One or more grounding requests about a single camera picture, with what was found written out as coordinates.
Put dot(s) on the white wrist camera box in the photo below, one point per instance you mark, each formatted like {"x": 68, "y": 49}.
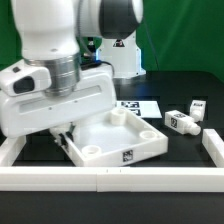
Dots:
{"x": 19, "y": 80}

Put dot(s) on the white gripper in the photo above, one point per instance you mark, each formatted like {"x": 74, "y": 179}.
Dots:
{"x": 32, "y": 112}

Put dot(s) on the white U-shaped fence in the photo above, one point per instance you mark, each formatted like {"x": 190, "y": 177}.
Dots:
{"x": 124, "y": 179}

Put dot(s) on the white sheet with markers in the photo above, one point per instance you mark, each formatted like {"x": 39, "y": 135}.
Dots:
{"x": 143, "y": 109}

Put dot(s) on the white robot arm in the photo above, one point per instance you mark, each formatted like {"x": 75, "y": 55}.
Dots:
{"x": 51, "y": 30}

